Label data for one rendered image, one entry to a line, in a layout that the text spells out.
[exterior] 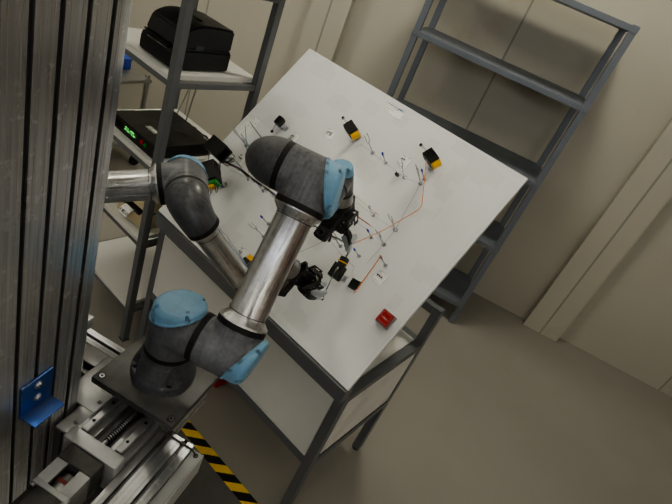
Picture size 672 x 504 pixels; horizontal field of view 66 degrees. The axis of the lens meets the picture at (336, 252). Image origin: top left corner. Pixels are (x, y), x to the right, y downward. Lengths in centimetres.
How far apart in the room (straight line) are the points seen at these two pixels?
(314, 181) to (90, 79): 47
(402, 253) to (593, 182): 258
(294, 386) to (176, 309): 103
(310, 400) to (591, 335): 321
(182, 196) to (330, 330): 82
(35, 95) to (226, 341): 60
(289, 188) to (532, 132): 326
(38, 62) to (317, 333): 142
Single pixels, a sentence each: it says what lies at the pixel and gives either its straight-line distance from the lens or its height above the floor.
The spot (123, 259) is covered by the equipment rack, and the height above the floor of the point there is 24.
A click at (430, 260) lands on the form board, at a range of 194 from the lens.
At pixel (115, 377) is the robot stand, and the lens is 132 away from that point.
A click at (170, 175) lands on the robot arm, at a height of 148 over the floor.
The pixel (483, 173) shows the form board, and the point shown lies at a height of 160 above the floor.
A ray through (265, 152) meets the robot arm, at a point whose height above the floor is 172.
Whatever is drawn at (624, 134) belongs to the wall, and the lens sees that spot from 426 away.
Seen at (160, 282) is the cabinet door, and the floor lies 50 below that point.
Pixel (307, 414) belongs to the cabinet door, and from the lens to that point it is 213.
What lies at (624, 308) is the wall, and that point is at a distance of 475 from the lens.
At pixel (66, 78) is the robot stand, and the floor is 187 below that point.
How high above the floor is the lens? 217
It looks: 30 degrees down
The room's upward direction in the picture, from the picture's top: 23 degrees clockwise
